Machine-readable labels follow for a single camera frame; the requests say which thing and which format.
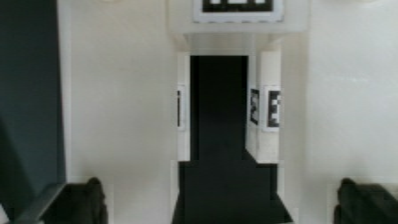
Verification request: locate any white chair back part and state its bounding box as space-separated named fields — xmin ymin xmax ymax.
xmin=59 ymin=0 xmax=398 ymax=224

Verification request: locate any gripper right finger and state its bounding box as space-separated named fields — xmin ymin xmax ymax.
xmin=333 ymin=178 xmax=398 ymax=224

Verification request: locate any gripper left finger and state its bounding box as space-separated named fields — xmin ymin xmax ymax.
xmin=15 ymin=177 xmax=111 ymax=224

